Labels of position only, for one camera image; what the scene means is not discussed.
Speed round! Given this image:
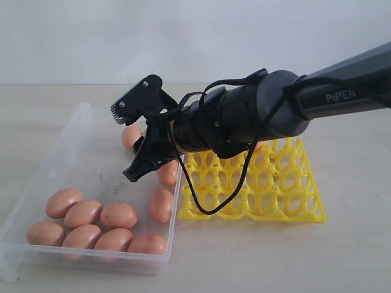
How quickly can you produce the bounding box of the brown egg centre left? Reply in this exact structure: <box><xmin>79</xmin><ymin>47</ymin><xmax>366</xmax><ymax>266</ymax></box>
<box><xmin>64</xmin><ymin>200</ymin><xmax>103</xmax><ymax>230</ymax></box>

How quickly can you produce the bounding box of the brown egg front right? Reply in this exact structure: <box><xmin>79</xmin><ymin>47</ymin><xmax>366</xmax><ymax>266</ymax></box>
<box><xmin>127</xmin><ymin>234</ymin><xmax>167</xmax><ymax>255</ymax></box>

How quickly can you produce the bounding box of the brown egg back left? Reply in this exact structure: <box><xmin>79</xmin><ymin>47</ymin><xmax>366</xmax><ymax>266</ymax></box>
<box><xmin>121</xmin><ymin>125</ymin><xmax>142</xmax><ymax>150</ymax></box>

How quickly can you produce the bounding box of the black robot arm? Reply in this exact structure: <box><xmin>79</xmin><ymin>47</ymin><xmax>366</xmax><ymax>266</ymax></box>
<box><xmin>111</xmin><ymin>44</ymin><xmax>390</xmax><ymax>182</ymax></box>

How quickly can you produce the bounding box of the yellow plastic egg tray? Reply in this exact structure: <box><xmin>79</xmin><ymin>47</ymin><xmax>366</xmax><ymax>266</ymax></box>
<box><xmin>178</xmin><ymin>138</ymin><xmax>327</xmax><ymax>223</ymax></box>

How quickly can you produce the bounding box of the brown egg front left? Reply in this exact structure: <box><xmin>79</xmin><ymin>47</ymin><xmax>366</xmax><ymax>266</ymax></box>
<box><xmin>26</xmin><ymin>222</ymin><xmax>66</xmax><ymax>247</ymax></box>

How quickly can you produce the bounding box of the brown egg front middle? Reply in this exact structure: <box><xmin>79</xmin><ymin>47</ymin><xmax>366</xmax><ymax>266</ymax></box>
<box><xmin>94</xmin><ymin>228</ymin><xmax>133</xmax><ymax>251</ymax></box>

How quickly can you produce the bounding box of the brown egg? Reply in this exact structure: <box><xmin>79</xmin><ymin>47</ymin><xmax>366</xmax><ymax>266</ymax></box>
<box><xmin>45</xmin><ymin>187</ymin><xmax>82</xmax><ymax>219</ymax></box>
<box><xmin>100</xmin><ymin>203</ymin><xmax>138</xmax><ymax>229</ymax></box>
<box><xmin>127</xmin><ymin>234</ymin><xmax>167</xmax><ymax>255</ymax></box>
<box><xmin>148</xmin><ymin>189</ymin><xmax>174</xmax><ymax>223</ymax></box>
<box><xmin>62</xmin><ymin>224</ymin><xmax>101</xmax><ymax>249</ymax></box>
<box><xmin>64</xmin><ymin>200</ymin><xmax>103</xmax><ymax>230</ymax></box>
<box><xmin>121</xmin><ymin>125</ymin><xmax>142</xmax><ymax>150</ymax></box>
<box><xmin>157</xmin><ymin>160</ymin><xmax>179</xmax><ymax>186</ymax></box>
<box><xmin>26</xmin><ymin>222</ymin><xmax>66</xmax><ymax>247</ymax></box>
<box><xmin>94</xmin><ymin>228</ymin><xmax>133</xmax><ymax>251</ymax></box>

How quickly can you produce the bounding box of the brown egg right side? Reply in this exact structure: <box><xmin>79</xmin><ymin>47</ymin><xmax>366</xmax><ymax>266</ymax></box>
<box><xmin>157</xmin><ymin>160</ymin><xmax>179</xmax><ymax>186</ymax></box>

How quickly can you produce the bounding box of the clear plastic bin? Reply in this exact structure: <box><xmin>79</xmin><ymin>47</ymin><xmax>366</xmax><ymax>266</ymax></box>
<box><xmin>1</xmin><ymin>103</ymin><xmax>175</xmax><ymax>283</ymax></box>

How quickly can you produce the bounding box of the black camera cable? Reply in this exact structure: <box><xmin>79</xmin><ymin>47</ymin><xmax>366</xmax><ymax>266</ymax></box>
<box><xmin>164</xmin><ymin>76</ymin><xmax>391</xmax><ymax>215</ymax></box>

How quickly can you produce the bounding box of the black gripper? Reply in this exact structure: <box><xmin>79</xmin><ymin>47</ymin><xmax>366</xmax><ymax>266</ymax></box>
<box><xmin>122</xmin><ymin>103</ymin><xmax>196</xmax><ymax>182</ymax></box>

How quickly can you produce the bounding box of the brown egg right lower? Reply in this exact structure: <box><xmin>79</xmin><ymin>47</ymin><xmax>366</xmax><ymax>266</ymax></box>
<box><xmin>148</xmin><ymin>189</ymin><xmax>174</xmax><ymax>223</ymax></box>

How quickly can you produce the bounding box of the brown egg front inner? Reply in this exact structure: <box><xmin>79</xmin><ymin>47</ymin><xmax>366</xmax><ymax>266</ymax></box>
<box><xmin>62</xmin><ymin>224</ymin><xmax>101</xmax><ymax>249</ymax></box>

